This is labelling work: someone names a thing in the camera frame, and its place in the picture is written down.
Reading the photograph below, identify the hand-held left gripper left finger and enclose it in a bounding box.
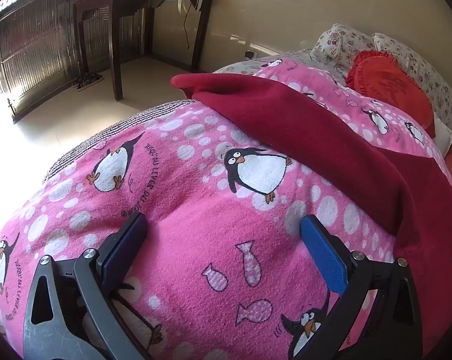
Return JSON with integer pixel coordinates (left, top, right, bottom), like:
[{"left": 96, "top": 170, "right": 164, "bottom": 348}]
[{"left": 22, "top": 212, "right": 155, "bottom": 360}]

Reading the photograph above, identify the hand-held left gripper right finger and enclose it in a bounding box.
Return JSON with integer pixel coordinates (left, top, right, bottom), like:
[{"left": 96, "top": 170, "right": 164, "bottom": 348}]
[{"left": 297, "top": 214, "right": 424, "bottom": 360}]

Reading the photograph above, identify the dark red garment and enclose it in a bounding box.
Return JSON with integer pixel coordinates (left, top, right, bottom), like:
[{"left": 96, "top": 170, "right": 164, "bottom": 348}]
[{"left": 171, "top": 73, "right": 452, "bottom": 271}]

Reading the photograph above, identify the pink penguin print blanket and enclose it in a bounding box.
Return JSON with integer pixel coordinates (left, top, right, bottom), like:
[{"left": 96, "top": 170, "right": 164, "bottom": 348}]
[{"left": 0, "top": 57, "right": 452, "bottom": 360}]

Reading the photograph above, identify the grey woven bed mat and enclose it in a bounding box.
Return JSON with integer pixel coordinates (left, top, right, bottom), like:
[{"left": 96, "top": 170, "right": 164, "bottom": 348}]
[{"left": 42, "top": 98, "right": 199, "bottom": 184}]

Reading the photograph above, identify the white pillow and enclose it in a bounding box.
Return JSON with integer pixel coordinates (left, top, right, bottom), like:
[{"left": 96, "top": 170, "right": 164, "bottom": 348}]
[{"left": 434, "top": 116, "right": 452, "bottom": 151}]

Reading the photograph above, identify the floral bedsheet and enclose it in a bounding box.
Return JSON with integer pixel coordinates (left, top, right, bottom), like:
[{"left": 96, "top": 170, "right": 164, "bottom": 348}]
[{"left": 213, "top": 49, "right": 317, "bottom": 78}]

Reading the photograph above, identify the small floral pillow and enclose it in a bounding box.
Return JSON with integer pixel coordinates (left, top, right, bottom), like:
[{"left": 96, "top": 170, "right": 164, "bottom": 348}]
[{"left": 310, "top": 23, "right": 376, "bottom": 69}]

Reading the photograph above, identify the large floral pillow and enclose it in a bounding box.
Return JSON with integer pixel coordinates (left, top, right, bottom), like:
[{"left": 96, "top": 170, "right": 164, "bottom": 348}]
[{"left": 372, "top": 33, "right": 452, "bottom": 151}]

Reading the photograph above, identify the metal lattice gate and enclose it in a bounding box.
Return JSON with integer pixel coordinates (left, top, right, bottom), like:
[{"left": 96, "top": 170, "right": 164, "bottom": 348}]
[{"left": 0, "top": 0, "right": 80, "bottom": 115}]

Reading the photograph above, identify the black hanging cable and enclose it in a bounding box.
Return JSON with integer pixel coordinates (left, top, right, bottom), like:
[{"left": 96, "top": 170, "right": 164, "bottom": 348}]
[{"left": 162, "top": 0, "right": 194, "bottom": 50}]

